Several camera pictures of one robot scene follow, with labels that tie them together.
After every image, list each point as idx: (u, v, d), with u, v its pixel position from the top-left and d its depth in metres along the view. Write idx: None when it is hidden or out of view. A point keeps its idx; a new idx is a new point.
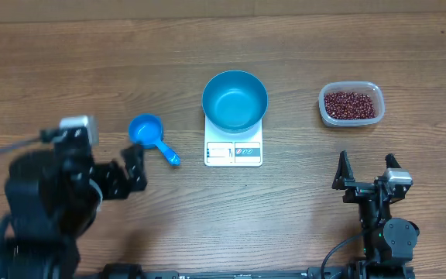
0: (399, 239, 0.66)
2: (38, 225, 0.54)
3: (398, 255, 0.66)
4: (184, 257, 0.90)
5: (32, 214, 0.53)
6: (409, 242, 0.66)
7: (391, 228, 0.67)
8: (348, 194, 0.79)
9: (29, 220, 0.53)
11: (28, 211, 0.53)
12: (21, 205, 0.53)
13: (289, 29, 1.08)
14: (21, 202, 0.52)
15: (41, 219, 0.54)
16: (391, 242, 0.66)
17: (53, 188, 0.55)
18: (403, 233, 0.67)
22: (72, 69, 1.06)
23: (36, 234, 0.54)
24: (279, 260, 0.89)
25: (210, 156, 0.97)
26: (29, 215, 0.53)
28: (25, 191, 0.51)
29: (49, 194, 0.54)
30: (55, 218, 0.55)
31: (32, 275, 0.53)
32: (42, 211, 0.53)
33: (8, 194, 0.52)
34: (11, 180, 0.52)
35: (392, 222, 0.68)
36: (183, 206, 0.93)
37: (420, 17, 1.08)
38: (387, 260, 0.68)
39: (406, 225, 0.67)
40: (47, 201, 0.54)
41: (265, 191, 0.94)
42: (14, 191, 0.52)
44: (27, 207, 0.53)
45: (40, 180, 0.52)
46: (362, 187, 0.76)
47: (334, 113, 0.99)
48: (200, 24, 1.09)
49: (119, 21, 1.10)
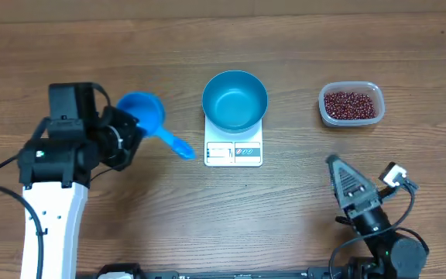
0: (409, 262, 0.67)
2: (70, 123, 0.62)
3: (403, 276, 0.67)
4: (184, 257, 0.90)
5: (66, 110, 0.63)
6: (417, 265, 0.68)
7: (401, 248, 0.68)
8: (362, 205, 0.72)
9: (63, 118, 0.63)
11: (63, 106, 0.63)
12: (60, 105, 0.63)
13: (289, 29, 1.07)
14: (59, 97, 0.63)
15: (73, 117, 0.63)
16: (398, 264, 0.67)
17: (87, 97, 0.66)
18: (413, 255, 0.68)
22: (72, 69, 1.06)
23: (67, 132, 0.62)
24: (279, 260, 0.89)
25: (210, 156, 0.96)
26: (64, 108, 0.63)
28: (65, 90, 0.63)
29: (84, 98, 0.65)
30: (84, 116, 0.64)
31: (61, 156, 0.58)
32: (74, 109, 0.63)
33: (52, 92, 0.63)
34: (56, 85, 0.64)
35: (403, 242, 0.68)
36: (183, 206, 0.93)
37: (420, 17, 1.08)
38: (389, 277, 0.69)
39: (417, 247, 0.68)
40: (81, 102, 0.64)
41: (265, 191, 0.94)
42: (56, 91, 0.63)
44: (63, 104, 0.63)
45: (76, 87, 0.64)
46: (377, 192, 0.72)
47: (334, 113, 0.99)
48: (200, 24, 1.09)
49: (119, 21, 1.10)
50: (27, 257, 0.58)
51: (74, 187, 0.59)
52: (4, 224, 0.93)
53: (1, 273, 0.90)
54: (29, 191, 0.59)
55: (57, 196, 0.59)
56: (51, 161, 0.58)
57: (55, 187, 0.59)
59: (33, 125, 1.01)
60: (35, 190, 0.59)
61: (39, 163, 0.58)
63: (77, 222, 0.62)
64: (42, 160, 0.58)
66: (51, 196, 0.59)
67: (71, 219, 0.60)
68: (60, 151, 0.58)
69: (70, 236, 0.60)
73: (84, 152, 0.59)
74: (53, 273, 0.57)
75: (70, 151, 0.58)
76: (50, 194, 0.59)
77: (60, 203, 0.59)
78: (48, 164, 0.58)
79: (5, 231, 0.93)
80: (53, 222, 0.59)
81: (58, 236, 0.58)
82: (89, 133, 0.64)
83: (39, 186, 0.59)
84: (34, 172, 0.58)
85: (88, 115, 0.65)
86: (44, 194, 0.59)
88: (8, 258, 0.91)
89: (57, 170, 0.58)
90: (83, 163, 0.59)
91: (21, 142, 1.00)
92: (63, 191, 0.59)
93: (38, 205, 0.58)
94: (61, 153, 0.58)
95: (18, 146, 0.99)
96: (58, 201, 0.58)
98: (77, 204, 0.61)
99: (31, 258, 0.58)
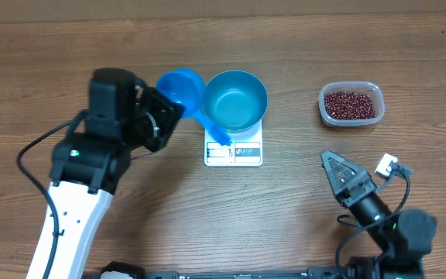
0: (416, 232, 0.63)
2: (107, 125, 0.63)
3: (414, 245, 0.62)
4: (184, 257, 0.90)
5: (104, 110, 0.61)
6: (427, 234, 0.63)
7: (406, 218, 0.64)
8: (357, 191, 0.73)
9: (101, 117, 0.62)
11: (102, 107, 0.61)
12: (97, 104, 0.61)
13: (289, 29, 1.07)
14: (98, 97, 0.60)
15: (110, 118, 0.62)
16: (407, 232, 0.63)
17: (128, 95, 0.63)
18: (420, 225, 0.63)
22: (72, 69, 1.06)
23: (103, 131, 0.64)
24: (279, 260, 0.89)
25: (210, 156, 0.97)
26: (102, 109, 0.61)
28: (105, 89, 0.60)
29: (124, 98, 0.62)
30: (122, 118, 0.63)
31: (93, 163, 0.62)
32: (113, 113, 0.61)
33: (91, 87, 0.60)
34: (97, 78, 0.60)
35: (407, 213, 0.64)
36: (183, 206, 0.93)
37: (420, 17, 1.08)
38: (402, 253, 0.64)
39: (423, 216, 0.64)
40: (121, 104, 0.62)
41: (265, 191, 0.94)
42: (97, 87, 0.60)
44: (103, 104, 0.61)
45: (115, 87, 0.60)
46: (369, 175, 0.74)
47: (334, 113, 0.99)
48: (200, 24, 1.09)
49: (119, 21, 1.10)
50: (42, 247, 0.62)
51: (99, 194, 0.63)
52: (5, 224, 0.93)
53: (1, 273, 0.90)
54: (56, 188, 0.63)
55: (81, 199, 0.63)
56: (83, 165, 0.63)
57: (81, 189, 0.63)
59: (33, 125, 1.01)
60: (62, 188, 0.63)
61: (73, 167, 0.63)
63: (93, 226, 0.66)
64: (76, 163, 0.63)
66: (74, 198, 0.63)
67: (88, 224, 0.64)
68: (95, 157, 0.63)
69: (84, 238, 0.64)
73: (116, 161, 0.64)
74: (62, 271, 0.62)
75: (103, 161, 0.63)
76: (74, 195, 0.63)
77: (82, 207, 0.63)
78: (80, 169, 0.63)
79: (6, 230, 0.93)
80: (72, 223, 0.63)
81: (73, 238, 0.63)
82: (124, 133, 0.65)
83: (67, 184, 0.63)
84: (64, 170, 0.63)
85: (126, 115, 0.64)
86: (70, 194, 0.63)
88: (8, 258, 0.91)
89: (89, 173, 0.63)
90: (113, 170, 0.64)
91: (21, 142, 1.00)
92: (88, 197, 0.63)
93: (60, 204, 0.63)
94: (95, 159, 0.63)
95: (18, 146, 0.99)
96: (80, 204, 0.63)
98: (98, 210, 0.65)
99: (43, 252, 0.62)
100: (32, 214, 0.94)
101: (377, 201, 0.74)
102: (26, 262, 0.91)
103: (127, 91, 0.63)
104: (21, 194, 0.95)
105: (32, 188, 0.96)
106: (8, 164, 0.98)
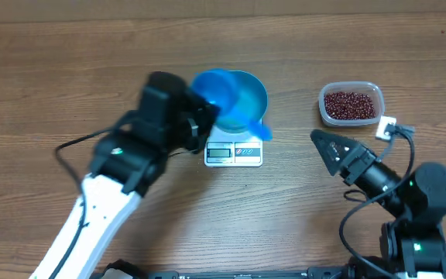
0: (436, 187, 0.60)
2: (152, 130, 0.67)
3: (435, 201, 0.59)
4: (184, 257, 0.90)
5: (152, 116, 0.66)
6: None
7: (426, 173, 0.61)
8: (357, 166, 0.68)
9: (148, 122, 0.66)
11: (152, 113, 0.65)
12: (148, 109, 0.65)
13: (289, 29, 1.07)
14: (149, 102, 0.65)
15: (156, 125, 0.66)
16: (427, 188, 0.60)
17: (176, 104, 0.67)
18: (439, 180, 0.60)
22: (72, 68, 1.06)
23: (147, 135, 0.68)
24: (279, 260, 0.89)
25: (210, 156, 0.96)
26: (150, 115, 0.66)
28: (156, 97, 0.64)
29: (172, 108, 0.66)
30: (166, 126, 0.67)
31: (132, 165, 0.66)
32: (159, 119, 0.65)
33: (145, 93, 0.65)
34: (150, 85, 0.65)
35: (427, 168, 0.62)
36: (183, 206, 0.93)
37: (420, 17, 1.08)
38: (420, 214, 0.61)
39: (444, 171, 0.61)
40: (168, 111, 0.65)
41: (265, 191, 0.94)
42: (149, 94, 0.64)
44: (152, 108, 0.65)
45: (166, 95, 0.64)
46: (365, 148, 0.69)
47: (334, 113, 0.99)
48: (200, 24, 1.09)
49: (119, 21, 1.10)
50: (65, 233, 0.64)
51: (131, 197, 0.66)
52: (4, 224, 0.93)
53: (1, 273, 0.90)
54: (90, 180, 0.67)
55: (114, 196, 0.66)
56: (122, 164, 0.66)
57: (115, 188, 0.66)
59: (33, 125, 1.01)
60: (97, 182, 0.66)
61: (111, 164, 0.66)
63: (114, 227, 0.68)
64: (116, 162, 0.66)
66: (108, 192, 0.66)
67: (114, 222, 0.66)
68: (135, 159, 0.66)
69: (106, 234, 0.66)
73: (154, 167, 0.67)
74: (76, 263, 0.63)
75: (142, 167, 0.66)
76: (108, 191, 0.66)
77: (113, 203, 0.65)
78: (116, 169, 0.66)
79: (5, 231, 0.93)
80: (98, 217, 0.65)
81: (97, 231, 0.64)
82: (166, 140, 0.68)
83: (103, 179, 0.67)
84: (103, 165, 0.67)
85: (171, 122, 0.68)
86: (103, 189, 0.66)
88: (8, 258, 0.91)
89: (126, 175, 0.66)
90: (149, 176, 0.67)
91: (21, 141, 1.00)
92: (121, 195, 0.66)
93: (90, 198, 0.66)
94: (135, 161, 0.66)
95: (18, 146, 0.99)
96: (112, 201, 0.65)
98: (126, 210, 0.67)
99: (64, 238, 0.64)
100: (32, 214, 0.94)
101: (382, 167, 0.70)
102: (26, 262, 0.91)
103: (176, 99, 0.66)
104: (21, 194, 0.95)
105: (31, 188, 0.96)
106: (8, 164, 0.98)
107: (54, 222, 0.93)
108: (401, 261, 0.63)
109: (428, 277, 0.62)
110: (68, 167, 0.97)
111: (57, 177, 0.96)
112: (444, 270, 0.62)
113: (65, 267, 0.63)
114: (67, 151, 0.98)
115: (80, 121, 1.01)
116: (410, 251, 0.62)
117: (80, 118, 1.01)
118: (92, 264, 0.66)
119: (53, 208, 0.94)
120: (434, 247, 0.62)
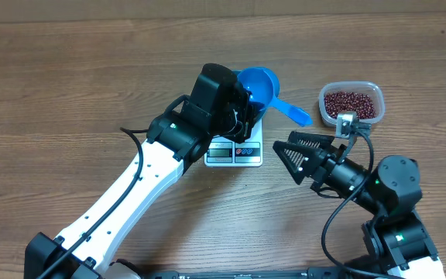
0: (400, 179, 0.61)
2: (201, 113, 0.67)
3: (403, 194, 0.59)
4: (184, 257, 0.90)
5: (203, 101, 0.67)
6: (411, 177, 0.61)
7: (387, 168, 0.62)
8: (318, 173, 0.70)
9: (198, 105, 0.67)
11: (203, 98, 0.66)
12: (200, 94, 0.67)
13: (289, 29, 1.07)
14: (203, 89, 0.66)
15: (206, 109, 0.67)
16: (392, 184, 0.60)
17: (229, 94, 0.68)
18: (401, 170, 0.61)
22: (72, 68, 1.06)
23: (196, 118, 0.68)
24: (279, 260, 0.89)
25: (210, 156, 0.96)
26: (201, 100, 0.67)
28: (210, 84, 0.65)
29: (224, 95, 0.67)
30: (215, 113, 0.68)
31: (182, 141, 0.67)
32: (210, 104, 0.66)
33: (199, 78, 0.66)
34: (206, 73, 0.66)
35: (385, 162, 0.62)
36: (183, 206, 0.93)
37: (420, 17, 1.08)
38: (395, 208, 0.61)
39: (403, 160, 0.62)
40: (220, 98, 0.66)
41: (265, 191, 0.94)
42: (204, 80, 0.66)
44: (204, 94, 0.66)
45: (220, 84, 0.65)
46: (321, 155, 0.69)
47: (334, 113, 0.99)
48: (200, 24, 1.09)
49: (119, 21, 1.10)
50: (118, 184, 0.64)
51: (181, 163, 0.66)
52: (4, 224, 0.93)
53: (0, 273, 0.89)
54: (149, 145, 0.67)
55: (166, 159, 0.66)
56: (174, 138, 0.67)
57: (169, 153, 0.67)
59: (33, 125, 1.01)
60: (154, 145, 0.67)
61: (164, 138, 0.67)
63: (159, 192, 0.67)
64: (169, 134, 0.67)
66: (162, 155, 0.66)
67: (159, 187, 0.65)
68: (184, 137, 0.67)
69: (149, 197, 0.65)
73: (200, 146, 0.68)
74: (125, 210, 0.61)
75: (190, 144, 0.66)
76: (159, 153, 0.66)
77: (163, 164, 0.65)
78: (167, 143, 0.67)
79: (5, 230, 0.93)
80: (150, 177, 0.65)
81: (147, 187, 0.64)
82: (211, 127, 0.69)
83: (159, 146, 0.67)
84: (159, 136, 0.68)
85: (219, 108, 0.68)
86: (159, 152, 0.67)
88: (7, 258, 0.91)
89: (176, 149, 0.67)
90: (194, 153, 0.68)
91: (21, 142, 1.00)
92: (171, 160, 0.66)
93: (148, 156, 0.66)
94: (185, 139, 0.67)
95: (18, 146, 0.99)
96: (164, 163, 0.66)
98: (171, 178, 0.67)
99: (119, 187, 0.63)
100: (32, 214, 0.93)
101: (348, 163, 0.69)
102: None
103: (228, 89, 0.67)
104: (21, 194, 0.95)
105: (31, 188, 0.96)
106: (8, 164, 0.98)
107: (53, 222, 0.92)
108: (388, 256, 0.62)
109: (419, 263, 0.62)
110: (67, 167, 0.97)
111: (57, 177, 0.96)
112: (431, 253, 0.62)
113: (116, 213, 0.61)
114: (67, 151, 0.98)
115: (80, 121, 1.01)
116: (395, 244, 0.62)
117: (80, 118, 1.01)
118: (134, 222, 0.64)
119: (53, 208, 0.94)
120: (415, 232, 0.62)
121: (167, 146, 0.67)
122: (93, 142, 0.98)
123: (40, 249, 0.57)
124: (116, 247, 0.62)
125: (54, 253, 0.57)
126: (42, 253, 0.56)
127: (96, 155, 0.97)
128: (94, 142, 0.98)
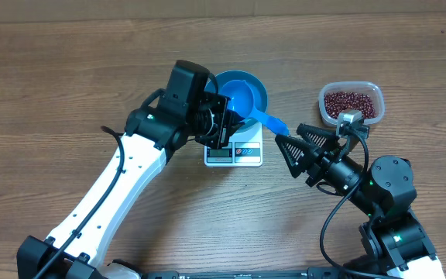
0: (395, 179, 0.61)
2: (178, 103, 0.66)
3: (399, 194, 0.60)
4: (185, 257, 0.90)
5: (179, 91, 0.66)
6: (405, 177, 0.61)
7: (380, 170, 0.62)
8: (313, 170, 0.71)
9: (174, 96, 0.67)
11: (180, 88, 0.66)
12: (176, 85, 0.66)
13: (289, 29, 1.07)
14: (178, 79, 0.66)
15: (183, 98, 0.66)
16: (386, 184, 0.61)
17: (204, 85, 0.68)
18: (394, 170, 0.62)
22: (72, 68, 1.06)
23: (173, 110, 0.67)
24: (279, 260, 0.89)
25: (210, 156, 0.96)
26: (177, 91, 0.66)
28: (186, 74, 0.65)
29: (199, 86, 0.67)
30: (192, 103, 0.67)
31: (161, 130, 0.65)
32: (186, 93, 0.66)
33: (174, 70, 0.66)
34: (180, 64, 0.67)
35: (379, 163, 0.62)
36: (183, 207, 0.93)
37: (420, 17, 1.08)
38: (391, 208, 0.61)
39: (395, 160, 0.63)
40: (196, 89, 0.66)
41: (265, 191, 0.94)
42: (178, 71, 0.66)
44: (180, 85, 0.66)
45: (194, 74, 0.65)
46: (319, 152, 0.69)
47: (334, 113, 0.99)
48: (200, 24, 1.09)
49: (119, 21, 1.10)
50: (103, 180, 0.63)
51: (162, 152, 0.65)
52: (4, 224, 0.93)
53: (0, 273, 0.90)
54: (128, 138, 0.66)
55: (149, 149, 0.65)
56: (152, 129, 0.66)
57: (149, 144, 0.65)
59: (33, 125, 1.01)
60: (134, 138, 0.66)
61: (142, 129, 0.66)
63: (143, 183, 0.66)
64: (148, 125, 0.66)
66: (143, 146, 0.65)
67: (143, 177, 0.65)
68: (162, 126, 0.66)
69: (135, 188, 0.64)
73: (180, 135, 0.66)
74: (113, 204, 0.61)
75: (169, 132, 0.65)
76: (140, 145, 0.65)
77: (146, 155, 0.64)
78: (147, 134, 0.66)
79: (5, 230, 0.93)
80: (134, 168, 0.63)
81: (132, 178, 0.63)
82: (189, 118, 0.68)
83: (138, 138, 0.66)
84: (137, 128, 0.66)
85: (196, 99, 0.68)
86: (138, 143, 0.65)
88: (7, 258, 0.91)
89: (156, 139, 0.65)
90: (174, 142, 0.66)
91: (21, 142, 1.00)
92: (153, 149, 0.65)
93: (129, 149, 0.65)
94: (162, 128, 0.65)
95: (18, 146, 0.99)
96: (146, 153, 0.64)
98: (155, 167, 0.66)
99: (104, 182, 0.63)
100: (32, 214, 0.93)
101: (345, 160, 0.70)
102: None
103: (203, 80, 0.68)
104: (21, 194, 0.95)
105: (31, 188, 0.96)
106: (8, 164, 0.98)
107: (53, 222, 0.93)
108: (387, 258, 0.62)
109: (416, 263, 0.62)
110: (67, 167, 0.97)
111: (57, 177, 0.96)
112: (430, 253, 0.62)
113: (104, 208, 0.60)
114: (67, 151, 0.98)
115: (80, 121, 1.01)
116: (393, 246, 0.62)
117: (80, 118, 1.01)
118: (122, 215, 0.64)
119: (53, 208, 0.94)
120: (413, 232, 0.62)
121: (146, 137, 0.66)
122: (93, 142, 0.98)
123: (32, 252, 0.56)
124: (108, 242, 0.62)
125: (47, 253, 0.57)
126: (34, 254, 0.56)
127: (96, 155, 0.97)
128: (94, 142, 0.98)
